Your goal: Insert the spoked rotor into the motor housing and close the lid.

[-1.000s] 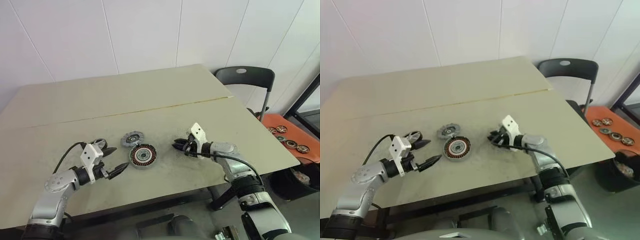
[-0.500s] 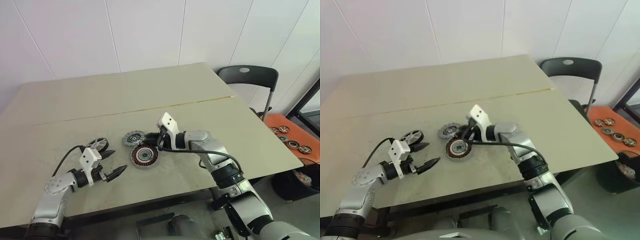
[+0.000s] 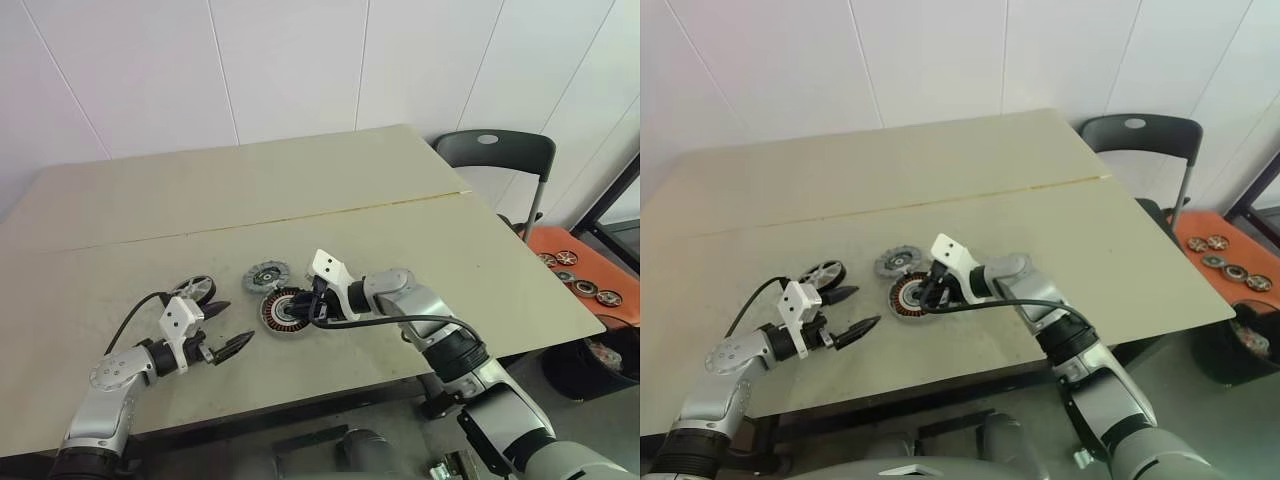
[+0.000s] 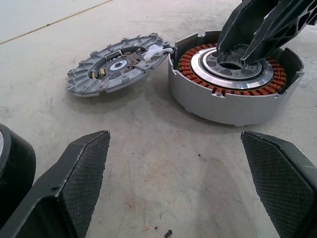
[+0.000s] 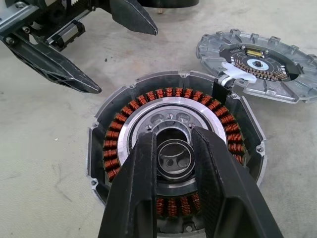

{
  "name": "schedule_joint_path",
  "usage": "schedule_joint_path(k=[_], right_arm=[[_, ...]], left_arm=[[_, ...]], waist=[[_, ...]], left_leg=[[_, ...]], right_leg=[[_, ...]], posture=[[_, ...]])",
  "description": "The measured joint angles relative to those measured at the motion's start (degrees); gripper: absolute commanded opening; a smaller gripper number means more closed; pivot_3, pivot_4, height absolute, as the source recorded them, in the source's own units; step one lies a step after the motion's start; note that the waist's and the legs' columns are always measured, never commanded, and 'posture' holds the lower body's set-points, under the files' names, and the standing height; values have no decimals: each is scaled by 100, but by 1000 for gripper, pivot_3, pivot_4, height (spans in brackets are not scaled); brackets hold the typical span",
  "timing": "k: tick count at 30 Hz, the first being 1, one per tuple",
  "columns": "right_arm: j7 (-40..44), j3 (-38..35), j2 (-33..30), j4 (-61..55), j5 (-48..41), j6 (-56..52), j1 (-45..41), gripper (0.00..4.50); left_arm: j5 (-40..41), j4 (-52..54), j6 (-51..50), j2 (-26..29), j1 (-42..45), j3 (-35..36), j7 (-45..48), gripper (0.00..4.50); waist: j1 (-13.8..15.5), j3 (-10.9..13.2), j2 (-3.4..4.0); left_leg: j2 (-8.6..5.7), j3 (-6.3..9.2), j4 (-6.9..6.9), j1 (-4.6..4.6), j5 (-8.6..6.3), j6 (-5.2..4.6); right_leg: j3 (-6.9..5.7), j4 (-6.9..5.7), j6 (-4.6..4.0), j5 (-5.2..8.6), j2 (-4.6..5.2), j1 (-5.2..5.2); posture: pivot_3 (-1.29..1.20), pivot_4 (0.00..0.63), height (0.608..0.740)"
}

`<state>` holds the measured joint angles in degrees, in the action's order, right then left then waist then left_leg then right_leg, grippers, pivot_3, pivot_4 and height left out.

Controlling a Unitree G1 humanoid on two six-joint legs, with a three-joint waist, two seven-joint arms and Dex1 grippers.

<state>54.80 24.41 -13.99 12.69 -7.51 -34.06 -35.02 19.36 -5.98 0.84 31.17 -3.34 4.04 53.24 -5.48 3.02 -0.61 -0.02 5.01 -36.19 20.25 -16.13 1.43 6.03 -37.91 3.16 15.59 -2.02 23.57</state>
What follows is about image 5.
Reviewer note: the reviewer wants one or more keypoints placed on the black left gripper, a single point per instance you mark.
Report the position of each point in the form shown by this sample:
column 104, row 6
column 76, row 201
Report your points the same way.
column 49, row 15

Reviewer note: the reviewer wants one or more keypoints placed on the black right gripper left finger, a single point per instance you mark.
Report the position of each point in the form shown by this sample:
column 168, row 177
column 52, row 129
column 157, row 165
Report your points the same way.
column 133, row 193

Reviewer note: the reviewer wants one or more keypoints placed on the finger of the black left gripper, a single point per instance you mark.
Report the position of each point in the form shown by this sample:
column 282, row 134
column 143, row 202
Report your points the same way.
column 133, row 17

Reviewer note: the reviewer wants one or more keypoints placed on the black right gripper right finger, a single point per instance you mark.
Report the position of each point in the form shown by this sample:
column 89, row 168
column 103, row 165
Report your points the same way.
column 223, row 188

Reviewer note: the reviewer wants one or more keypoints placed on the black spoked rotor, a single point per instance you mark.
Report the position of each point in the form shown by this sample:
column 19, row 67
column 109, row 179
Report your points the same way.
column 168, row 2

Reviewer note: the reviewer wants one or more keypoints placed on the round motor housing copper coils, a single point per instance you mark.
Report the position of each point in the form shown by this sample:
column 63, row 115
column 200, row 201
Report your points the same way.
column 138, row 116

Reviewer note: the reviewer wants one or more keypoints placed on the round silver motor lid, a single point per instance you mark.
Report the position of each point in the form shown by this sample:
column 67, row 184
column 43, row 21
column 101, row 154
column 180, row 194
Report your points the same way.
column 272, row 86

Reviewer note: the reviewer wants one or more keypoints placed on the white flat connector strip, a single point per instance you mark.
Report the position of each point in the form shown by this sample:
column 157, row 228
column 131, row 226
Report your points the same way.
column 237, row 74

